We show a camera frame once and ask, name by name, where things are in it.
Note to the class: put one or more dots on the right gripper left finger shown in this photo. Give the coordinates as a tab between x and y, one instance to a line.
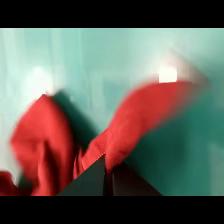
90	181

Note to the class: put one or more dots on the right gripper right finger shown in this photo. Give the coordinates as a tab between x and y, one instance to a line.
131	185

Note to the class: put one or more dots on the red T-shirt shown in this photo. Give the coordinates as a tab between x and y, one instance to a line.
43	140

